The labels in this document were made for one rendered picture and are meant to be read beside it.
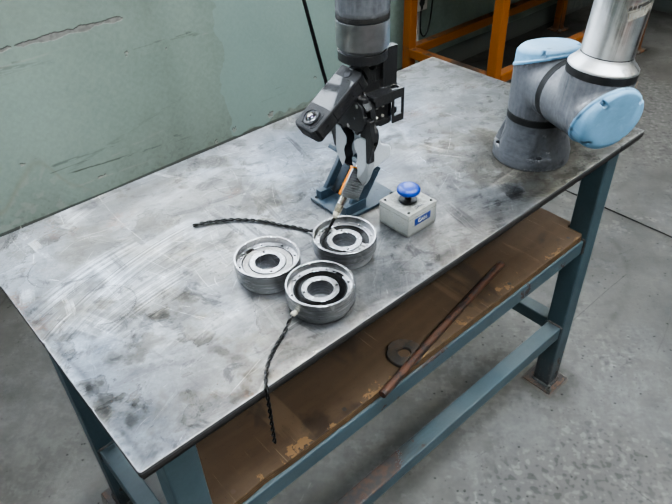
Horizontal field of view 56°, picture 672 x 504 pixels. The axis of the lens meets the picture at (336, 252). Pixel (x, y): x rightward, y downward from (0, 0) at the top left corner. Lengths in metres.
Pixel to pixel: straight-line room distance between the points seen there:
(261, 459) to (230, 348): 0.25
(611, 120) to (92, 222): 0.92
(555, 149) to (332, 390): 0.62
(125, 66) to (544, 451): 1.92
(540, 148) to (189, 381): 0.79
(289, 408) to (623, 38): 0.82
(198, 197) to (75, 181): 1.42
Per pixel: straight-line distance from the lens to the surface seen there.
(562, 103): 1.17
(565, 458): 1.83
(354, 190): 1.01
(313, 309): 0.91
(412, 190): 1.08
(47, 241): 1.23
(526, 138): 1.29
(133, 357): 0.95
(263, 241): 1.05
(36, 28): 2.42
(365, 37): 0.89
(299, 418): 1.15
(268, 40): 2.89
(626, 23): 1.12
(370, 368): 1.21
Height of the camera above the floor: 1.46
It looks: 39 degrees down
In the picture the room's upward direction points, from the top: 2 degrees counter-clockwise
